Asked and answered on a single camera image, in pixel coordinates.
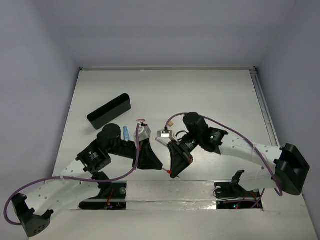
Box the white refill pen red end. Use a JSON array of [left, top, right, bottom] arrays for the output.
[[155, 137, 168, 147]]

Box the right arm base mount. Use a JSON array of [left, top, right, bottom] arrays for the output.
[[212, 170, 263, 210]]

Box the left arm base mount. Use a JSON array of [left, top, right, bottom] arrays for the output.
[[78, 181, 127, 211]]

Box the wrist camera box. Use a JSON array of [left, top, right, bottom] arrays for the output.
[[134, 122, 152, 142], [157, 127, 176, 141]]

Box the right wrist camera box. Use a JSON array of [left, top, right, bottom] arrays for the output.
[[157, 127, 176, 141]]

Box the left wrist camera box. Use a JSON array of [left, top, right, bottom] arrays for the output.
[[134, 122, 152, 142]]

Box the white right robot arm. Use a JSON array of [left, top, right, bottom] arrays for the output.
[[159, 112, 310, 196]]

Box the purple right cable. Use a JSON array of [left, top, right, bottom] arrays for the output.
[[164, 112, 283, 197]]

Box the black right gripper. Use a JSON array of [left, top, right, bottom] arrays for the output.
[[166, 132, 201, 178]]

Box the black pen holder box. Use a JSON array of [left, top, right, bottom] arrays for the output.
[[87, 93, 132, 130]]

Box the blue pen cap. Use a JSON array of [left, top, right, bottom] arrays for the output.
[[123, 125, 130, 142]]

